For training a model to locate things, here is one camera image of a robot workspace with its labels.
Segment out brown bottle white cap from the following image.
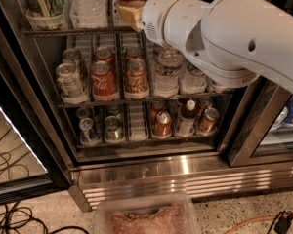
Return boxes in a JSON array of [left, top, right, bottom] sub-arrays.
[[176, 99, 196, 137]]

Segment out copper can bottom shelf front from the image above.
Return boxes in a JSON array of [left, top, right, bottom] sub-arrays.
[[197, 108, 220, 136]]

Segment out silver can middle shelf back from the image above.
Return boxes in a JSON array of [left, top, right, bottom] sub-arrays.
[[63, 48, 85, 73]]

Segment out orange can middle back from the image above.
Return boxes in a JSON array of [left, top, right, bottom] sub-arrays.
[[124, 46, 145, 61]]

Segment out stainless fridge base grille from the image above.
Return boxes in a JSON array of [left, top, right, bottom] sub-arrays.
[[68, 154, 293, 212]]

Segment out top wire shelf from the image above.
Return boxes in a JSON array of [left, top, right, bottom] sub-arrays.
[[22, 26, 139, 38]]

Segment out red can bottom shelf front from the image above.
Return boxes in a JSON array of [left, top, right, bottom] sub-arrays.
[[153, 111, 172, 137]]

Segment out blue can bottom shelf front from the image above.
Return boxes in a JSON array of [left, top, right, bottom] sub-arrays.
[[79, 117, 99, 143]]

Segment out orange can middle front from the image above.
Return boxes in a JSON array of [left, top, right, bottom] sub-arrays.
[[125, 58, 149, 99]]

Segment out clear plastic bin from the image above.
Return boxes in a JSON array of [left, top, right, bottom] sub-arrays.
[[95, 192, 199, 234]]

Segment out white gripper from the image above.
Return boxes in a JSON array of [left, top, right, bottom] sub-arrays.
[[115, 0, 194, 51]]

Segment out open glass fridge door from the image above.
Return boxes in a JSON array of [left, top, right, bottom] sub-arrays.
[[0, 27, 70, 205]]

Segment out red coke can middle front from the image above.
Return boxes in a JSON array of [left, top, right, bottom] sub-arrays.
[[91, 60, 117, 101]]

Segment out water bottle middle front right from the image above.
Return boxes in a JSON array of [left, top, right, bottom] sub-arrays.
[[180, 63, 207, 94]]

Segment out water bottle middle front left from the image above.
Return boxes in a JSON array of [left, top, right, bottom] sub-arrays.
[[154, 48, 184, 98]]

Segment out right glass fridge door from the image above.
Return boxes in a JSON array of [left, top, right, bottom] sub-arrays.
[[228, 80, 293, 167]]

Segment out middle wire shelf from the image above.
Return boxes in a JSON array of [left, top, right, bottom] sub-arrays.
[[58, 92, 233, 109]]

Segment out clear water bottle top shelf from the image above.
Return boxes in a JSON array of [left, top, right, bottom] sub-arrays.
[[70, 0, 107, 29]]

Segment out orange extension cable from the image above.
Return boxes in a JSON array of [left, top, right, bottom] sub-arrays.
[[224, 204, 293, 234]]

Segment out black floor cables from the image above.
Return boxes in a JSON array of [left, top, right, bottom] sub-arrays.
[[0, 201, 90, 234]]

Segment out bottom wire shelf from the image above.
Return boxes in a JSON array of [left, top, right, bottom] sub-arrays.
[[77, 132, 215, 148]]

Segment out silver can shelf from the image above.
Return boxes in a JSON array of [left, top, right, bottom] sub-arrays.
[[63, 48, 85, 73], [56, 63, 88, 104]]

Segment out wire shelf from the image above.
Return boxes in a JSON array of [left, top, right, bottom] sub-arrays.
[[58, 92, 233, 109], [77, 132, 215, 148], [22, 26, 139, 38]]

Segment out silver can middle shelf front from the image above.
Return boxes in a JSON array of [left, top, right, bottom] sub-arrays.
[[56, 63, 88, 104]]

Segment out red coke can middle back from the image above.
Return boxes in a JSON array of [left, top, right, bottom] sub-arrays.
[[94, 46, 115, 65]]

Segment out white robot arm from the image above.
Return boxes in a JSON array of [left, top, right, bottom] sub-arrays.
[[117, 0, 293, 95]]

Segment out orange can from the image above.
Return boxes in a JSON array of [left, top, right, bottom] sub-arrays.
[[124, 46, 145, 61], [125, 58, 149, 99]]

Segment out black power plug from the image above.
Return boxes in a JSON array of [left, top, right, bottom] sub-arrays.
[[274, 211, 293, 234]]

